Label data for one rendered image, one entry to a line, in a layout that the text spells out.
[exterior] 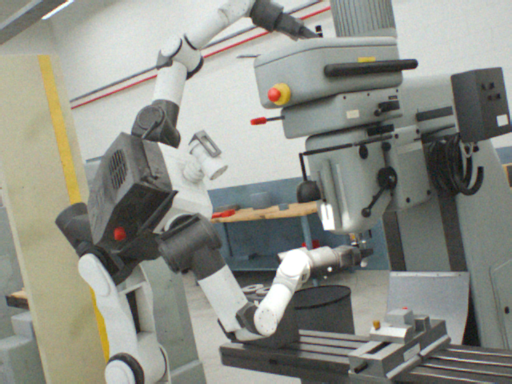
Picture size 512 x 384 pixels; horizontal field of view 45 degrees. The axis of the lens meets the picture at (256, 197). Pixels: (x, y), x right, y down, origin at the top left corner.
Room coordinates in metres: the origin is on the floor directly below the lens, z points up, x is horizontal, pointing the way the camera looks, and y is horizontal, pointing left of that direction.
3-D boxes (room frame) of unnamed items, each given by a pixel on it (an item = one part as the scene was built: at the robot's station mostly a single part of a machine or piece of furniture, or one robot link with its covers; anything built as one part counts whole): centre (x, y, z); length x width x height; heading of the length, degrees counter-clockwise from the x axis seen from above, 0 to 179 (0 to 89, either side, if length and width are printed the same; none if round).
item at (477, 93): (1.89, -0.74, 1.62); 0.20 x 0.09 x 0.21; 134
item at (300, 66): (1.93, -0.30, 1.81); 0.47 x 0.26 x 0.16; 134
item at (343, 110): (1.95, -0.32, 1.68); 0.34 x 0.24 x 0.10; 134
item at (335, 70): (1.84, -0.42, 1.79); 0.45 x 0.04 x 0.04; 134
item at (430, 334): (1.83, -0.34, 0.97); 0.35 x 0.15 x 0.11; 132
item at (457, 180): (1.97, -0.62, 1.45); 0.18 x 0.16 x 0.21; 134
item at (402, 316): (1.85, -0.36, 1.02); 0.06 x 0.05 x 0.06; 42
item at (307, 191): (1.79, -0.15, 1.47); 0.07 x 0.07 x 0.06
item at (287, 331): (2.25, 0.06, 1.01); 0.22 x 0.12 x 0.20; 36
